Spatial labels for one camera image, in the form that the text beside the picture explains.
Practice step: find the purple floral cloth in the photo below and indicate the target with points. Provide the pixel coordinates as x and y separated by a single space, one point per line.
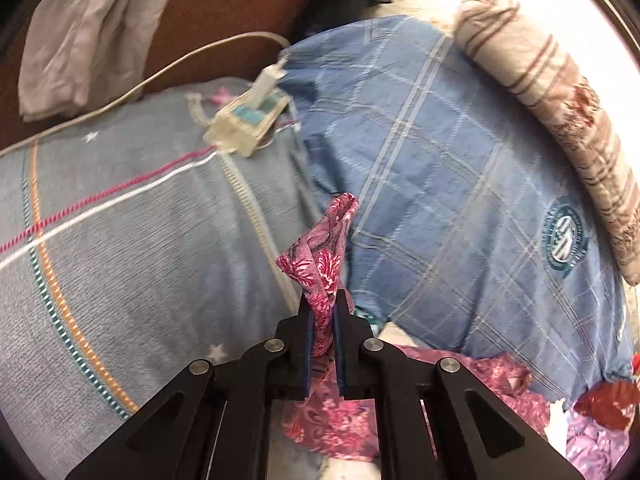
590 440

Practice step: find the cream power strip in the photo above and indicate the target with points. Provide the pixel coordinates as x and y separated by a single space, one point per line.
240 125

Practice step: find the mauve pink floral garment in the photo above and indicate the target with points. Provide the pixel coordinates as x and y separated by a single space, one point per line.
325 265

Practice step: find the red plastic bag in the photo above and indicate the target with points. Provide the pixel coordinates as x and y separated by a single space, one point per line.
610 402

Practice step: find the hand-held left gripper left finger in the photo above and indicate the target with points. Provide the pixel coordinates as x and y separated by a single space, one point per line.
309 355

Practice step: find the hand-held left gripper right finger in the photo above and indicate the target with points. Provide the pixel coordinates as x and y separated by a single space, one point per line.
338 355

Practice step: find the beige brown striped quilt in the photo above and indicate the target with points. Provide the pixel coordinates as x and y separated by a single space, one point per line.
550 85

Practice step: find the grey striped pillow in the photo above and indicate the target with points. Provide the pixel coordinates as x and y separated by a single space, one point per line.
150 260

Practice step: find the brown wooden headboard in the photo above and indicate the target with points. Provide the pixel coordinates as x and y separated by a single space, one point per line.
215 5

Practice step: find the beige cloth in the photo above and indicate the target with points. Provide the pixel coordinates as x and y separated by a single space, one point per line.
90 35

